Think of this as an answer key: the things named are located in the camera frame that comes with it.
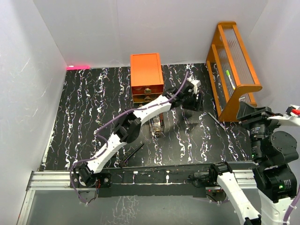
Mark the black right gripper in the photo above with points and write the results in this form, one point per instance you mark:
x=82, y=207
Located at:
x=245, y=110

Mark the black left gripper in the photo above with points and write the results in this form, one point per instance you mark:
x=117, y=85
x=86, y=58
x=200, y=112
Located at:
x=197, y=105

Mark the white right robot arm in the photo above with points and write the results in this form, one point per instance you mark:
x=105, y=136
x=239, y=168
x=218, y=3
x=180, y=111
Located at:
x=272, y=151

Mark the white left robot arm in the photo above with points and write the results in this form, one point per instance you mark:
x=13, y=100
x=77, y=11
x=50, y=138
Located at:
x=125, y=128

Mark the small black makeup brush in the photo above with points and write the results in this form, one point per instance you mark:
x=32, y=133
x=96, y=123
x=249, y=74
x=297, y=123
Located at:
x=123, y=163

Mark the dark eyeliner pencil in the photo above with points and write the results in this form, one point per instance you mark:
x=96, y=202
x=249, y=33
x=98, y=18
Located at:
x=219, y=123

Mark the orange wooden shelf rack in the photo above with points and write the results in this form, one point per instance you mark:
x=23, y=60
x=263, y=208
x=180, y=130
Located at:
x=228, y=52

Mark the green marker pen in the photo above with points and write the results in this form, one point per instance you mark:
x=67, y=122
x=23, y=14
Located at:
x=230, y=79

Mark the orange drawer cabinet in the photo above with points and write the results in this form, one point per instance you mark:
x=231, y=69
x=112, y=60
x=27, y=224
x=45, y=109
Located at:
x=145, y=69

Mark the pink tape strip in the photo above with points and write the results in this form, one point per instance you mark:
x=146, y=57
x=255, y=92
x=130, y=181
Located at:
x=77, y=68

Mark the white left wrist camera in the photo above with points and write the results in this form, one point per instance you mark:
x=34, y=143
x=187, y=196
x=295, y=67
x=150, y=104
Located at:
x=196, y=84

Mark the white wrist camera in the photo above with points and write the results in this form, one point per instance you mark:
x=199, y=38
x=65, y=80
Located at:
x=291, y=117
x=196, y=84

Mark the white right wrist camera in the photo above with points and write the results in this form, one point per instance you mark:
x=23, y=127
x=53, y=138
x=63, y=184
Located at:
x=291, y=117

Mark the aluminium mounting rail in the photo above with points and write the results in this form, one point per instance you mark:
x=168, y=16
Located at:
x=148, y=182

